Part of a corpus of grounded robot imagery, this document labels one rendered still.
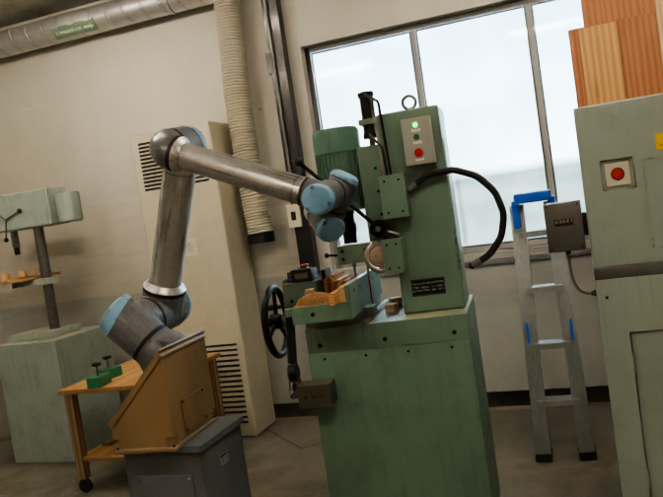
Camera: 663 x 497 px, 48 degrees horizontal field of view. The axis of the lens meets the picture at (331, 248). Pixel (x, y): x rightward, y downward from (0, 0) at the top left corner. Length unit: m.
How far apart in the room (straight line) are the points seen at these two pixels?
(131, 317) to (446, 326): 1.05
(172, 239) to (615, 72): 2.33
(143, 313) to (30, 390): 2.22
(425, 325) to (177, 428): 0.88
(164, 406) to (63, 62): 3.20
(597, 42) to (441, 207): 1.59
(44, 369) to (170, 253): 2.13
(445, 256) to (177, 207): 0.94
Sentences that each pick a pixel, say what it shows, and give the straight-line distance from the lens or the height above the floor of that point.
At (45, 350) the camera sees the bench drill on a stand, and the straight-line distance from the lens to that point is 4.54.
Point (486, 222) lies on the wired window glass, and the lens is 4.12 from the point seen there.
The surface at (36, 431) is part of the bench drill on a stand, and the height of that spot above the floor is 0.19.
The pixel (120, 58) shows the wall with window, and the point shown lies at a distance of 4.90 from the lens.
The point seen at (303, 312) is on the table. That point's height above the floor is 0.88.
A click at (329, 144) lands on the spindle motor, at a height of 1.45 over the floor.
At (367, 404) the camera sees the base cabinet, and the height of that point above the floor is 0.51.
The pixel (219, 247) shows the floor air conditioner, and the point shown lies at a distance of 4.20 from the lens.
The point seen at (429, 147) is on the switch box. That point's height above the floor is 1.37.
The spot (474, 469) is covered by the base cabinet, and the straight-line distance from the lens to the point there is 2.68.
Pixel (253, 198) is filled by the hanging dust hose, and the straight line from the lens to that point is 4.21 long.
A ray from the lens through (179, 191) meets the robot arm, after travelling 2.51.
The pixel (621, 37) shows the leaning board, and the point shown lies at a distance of 3.97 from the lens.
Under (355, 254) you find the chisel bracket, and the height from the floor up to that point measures 1.03.
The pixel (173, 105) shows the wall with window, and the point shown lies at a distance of 4.67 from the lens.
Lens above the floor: 1.21
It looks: 3 degrees down
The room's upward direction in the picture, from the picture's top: 8 degrees counter-clockwise
